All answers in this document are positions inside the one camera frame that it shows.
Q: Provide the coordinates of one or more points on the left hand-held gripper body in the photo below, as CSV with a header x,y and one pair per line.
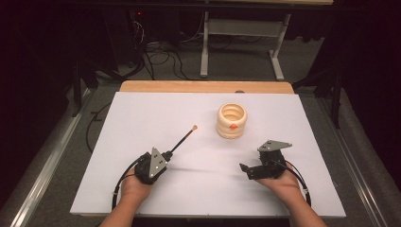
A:
x,y
148,170

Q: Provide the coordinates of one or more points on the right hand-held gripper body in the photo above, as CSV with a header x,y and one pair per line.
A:
x,y
268,165

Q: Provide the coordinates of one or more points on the black pencil with cream tip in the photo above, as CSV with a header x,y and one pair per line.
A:
x,y
186,136

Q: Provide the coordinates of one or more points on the person's left hand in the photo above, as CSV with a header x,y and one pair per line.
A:
x,y
134,189

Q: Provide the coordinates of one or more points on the person's right hand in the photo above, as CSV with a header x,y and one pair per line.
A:
x,y
283,186

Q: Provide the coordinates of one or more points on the white table mat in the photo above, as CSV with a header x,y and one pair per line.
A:
x,y
195,189

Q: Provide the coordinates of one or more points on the cream ribbed pen holder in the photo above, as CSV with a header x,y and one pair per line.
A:
x,y
231,124

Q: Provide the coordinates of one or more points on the wooden table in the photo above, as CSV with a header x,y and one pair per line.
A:
x,y
189,86

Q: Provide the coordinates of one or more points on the black stand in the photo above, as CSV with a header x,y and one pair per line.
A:
x,y
336,94
77,88

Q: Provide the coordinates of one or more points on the black computer tower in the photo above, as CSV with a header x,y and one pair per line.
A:
x,y
121,38

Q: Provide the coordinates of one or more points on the metal floor rail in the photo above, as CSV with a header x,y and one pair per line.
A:
x,y
356,170
47,170

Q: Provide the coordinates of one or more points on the white metal desk frame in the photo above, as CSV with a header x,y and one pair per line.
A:
x,y
204,47

